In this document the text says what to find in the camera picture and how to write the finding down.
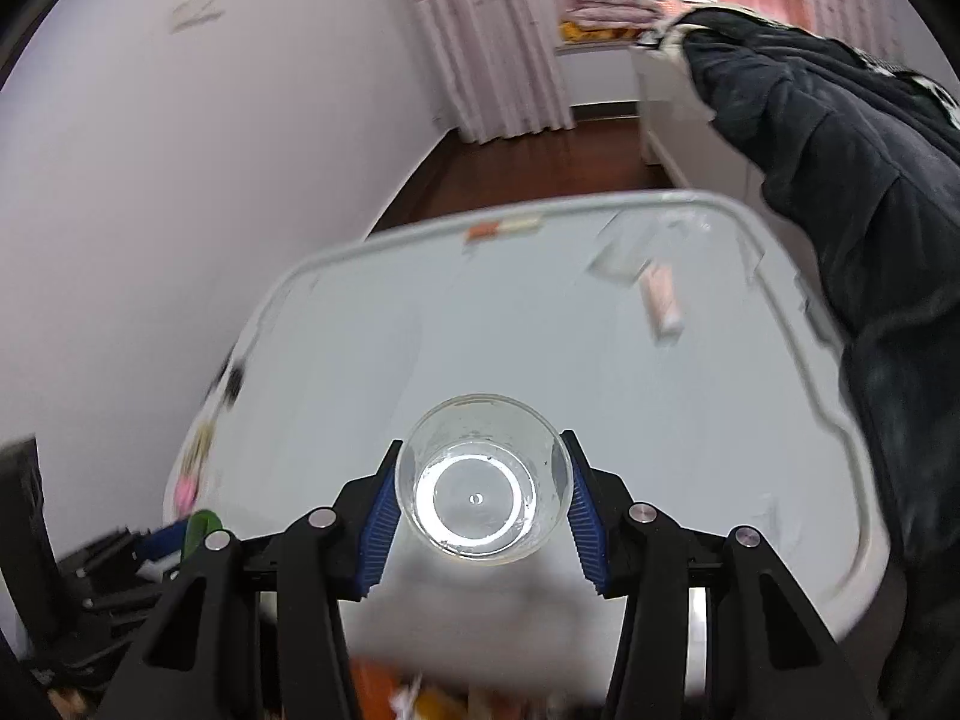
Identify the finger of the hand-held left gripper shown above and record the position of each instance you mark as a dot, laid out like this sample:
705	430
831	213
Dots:
161	538

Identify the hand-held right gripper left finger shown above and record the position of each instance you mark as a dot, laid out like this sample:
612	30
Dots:
379	529

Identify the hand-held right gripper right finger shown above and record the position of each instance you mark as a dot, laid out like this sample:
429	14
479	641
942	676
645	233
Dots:
585	532

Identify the green cloth roll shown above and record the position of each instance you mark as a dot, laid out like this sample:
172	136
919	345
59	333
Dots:
201	526

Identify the clear plastic cup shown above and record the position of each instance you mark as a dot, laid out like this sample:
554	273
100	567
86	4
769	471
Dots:
480	499

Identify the orange plastic bucket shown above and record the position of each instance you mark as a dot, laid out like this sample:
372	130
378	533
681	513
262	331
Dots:
371	679

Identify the doll sticker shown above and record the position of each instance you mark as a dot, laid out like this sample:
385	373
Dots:
187	487

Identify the black sticker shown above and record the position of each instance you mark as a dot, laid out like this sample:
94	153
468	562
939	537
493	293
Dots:
232	382

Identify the pink tube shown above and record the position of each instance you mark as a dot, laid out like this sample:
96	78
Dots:
661	304

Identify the clear plastic wrapper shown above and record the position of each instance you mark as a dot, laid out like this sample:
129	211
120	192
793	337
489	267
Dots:
630	247

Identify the orange white stick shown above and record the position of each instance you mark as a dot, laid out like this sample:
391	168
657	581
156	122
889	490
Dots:
495	229

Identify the white cabinet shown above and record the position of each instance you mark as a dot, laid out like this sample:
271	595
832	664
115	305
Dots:
675	120

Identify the pink striped curtain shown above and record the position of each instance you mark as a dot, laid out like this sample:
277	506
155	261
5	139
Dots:
487	37

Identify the stack of folded blankets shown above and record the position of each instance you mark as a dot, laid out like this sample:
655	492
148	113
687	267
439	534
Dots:
607	4

